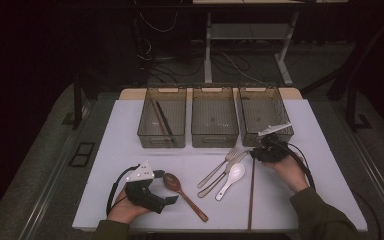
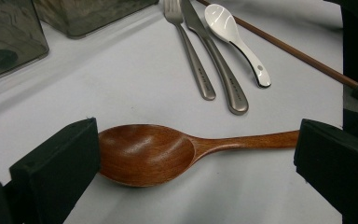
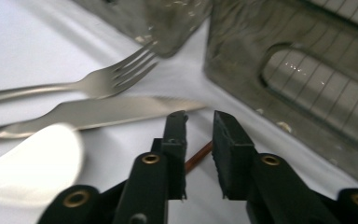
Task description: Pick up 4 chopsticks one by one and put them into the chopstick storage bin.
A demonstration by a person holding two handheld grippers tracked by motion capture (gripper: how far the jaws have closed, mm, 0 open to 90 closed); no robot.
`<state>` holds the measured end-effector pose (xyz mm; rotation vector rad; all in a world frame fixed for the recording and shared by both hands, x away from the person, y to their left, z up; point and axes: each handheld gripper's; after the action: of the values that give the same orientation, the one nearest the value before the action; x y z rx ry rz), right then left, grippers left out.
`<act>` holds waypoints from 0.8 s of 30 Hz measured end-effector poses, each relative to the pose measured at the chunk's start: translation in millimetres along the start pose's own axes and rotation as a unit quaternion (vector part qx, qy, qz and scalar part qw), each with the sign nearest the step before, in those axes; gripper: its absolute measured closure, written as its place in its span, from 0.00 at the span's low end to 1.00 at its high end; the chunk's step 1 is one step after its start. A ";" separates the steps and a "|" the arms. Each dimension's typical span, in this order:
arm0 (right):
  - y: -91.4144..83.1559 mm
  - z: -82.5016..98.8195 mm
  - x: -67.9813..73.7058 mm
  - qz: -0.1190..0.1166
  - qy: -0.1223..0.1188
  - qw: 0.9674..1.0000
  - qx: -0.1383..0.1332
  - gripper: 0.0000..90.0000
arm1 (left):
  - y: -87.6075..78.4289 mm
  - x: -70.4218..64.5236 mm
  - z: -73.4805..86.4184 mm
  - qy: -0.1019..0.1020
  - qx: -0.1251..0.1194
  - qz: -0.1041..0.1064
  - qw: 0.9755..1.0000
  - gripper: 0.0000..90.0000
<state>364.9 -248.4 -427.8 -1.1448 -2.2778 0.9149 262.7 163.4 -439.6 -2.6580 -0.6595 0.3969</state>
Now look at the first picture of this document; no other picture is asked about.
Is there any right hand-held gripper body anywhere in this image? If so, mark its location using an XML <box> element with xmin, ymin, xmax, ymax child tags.
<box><xmin>254</xmin><ymin>122</ymin><xmax>293</xmax><ymax>164</ymax></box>

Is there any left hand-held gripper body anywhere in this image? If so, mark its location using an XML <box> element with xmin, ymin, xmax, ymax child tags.
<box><xmin>124</xmin><ymin>161</ymin><xmax>167</xmax><ymax>215</ymax></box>

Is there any brown wooden spoon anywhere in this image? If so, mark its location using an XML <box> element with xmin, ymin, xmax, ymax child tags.
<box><xmin>162</xmin><ymin>172</ymin><xmax>210</xmax><ymax>223</ymax></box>

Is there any white plastic spoon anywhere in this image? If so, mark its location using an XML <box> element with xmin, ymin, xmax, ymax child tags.
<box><xmin>215</xmin><ymin>162</ymin><xmax>247</xmax><ymax>202</ymax></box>

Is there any black chopstick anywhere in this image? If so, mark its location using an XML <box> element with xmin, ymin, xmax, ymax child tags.
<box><xmin>156</xmin><ymin>101</ymin><xmax>176</xmax><ymax>145</ymax></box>
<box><xmin>155</xmin><ymin>101</ymin><xmax>174</xmax><ymax>138</ymax></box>

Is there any transparent brown plastic bin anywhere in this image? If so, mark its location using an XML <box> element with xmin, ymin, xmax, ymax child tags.
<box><xmin>190</xmin><ymin>85</ymin><xmax>240</xmax><ymax>149</ymax></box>
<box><xmin>136</xmin><ymin>85</ymin><xmax>188</xmax><ymax>149</ymax></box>
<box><xmin>238</xmin><ymin>84</ymin><xmax>295</xmax><ymax>148</ymax></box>

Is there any person's left hand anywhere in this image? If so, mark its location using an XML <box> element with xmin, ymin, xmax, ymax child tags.
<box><xmin>106</xmin><ymin>189</ymin><xmax>151</xmax><ymax>225</ymax></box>

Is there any person's right hand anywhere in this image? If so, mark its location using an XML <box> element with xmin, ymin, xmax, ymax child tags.
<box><xmin>270</xmin><ymin>154</ymin><xmax>310</xmax><ymax>195</ymax></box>

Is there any metal table knife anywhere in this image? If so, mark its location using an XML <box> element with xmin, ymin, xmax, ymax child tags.
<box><xmin>197</xmin><ymin>149</ymin><xmax>250</xmax><ymax>199</ymax></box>

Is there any metal fork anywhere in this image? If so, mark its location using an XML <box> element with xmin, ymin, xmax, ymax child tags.
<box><xmin>198</xmin><ymin>146</ymin><xmax>241</xmax><ymax>189</ymax></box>

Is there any white table mat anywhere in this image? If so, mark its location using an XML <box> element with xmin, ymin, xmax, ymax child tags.
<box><xmin>72</xmin><ymin>98</ymin><xmax>369</xmax><ymax>233</ymax></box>

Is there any white metal desk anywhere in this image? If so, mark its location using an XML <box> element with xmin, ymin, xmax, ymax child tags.
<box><xmin>192</xmin><ymin>0</ymin><xmax>349</xmax><ymax>86</ymax></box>

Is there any slanted black stand bar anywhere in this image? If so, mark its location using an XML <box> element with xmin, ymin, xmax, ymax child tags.
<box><xmin>326</xmin><ymin>14</ymin><xmax>384</xmax><ymax>101</ymax></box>

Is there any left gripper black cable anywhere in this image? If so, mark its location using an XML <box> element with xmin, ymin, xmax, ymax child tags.
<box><xmin>105</xmin><ymin>163</ymin><xmax>141</xmax><ymax>216</ymax></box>

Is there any white floor cable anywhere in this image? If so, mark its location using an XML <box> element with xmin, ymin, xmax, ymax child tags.
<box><xmin>220</xmin><ymin>51</ymin><xmax>265</xmax><ymax>85</ymax></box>

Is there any black metal stand post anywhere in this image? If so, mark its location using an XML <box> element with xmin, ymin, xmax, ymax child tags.
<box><xmin>61</xmin><ymin>74</ymin><xmax>91</xmax><ymax>131</ymax></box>
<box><xmin>345</xmin><ymin>83</ymin><xmax>374</xmax><ymax>132</ymax></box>

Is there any silver floor rail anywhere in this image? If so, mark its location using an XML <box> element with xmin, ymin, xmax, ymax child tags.
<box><xmin>341</xmin><ymin>123</ymin><xmax>384</xmax><ymax>231</ymax></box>
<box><xmin>17</xmin><ymin>133</ymin><xmax>83</xmax><ymax>240</ymax></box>

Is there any black floor cable tangle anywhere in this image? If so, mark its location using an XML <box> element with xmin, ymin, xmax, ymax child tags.
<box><xmin>145</xmin><ymin>58</ymin><xmax>205</xmax><ymax>85</ymax></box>

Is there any hanging light cable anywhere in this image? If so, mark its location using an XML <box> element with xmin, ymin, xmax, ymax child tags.
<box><xmin>138</xmin><ymin>11</ymin><xmax>179</xmax><ymax>34</ymax></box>

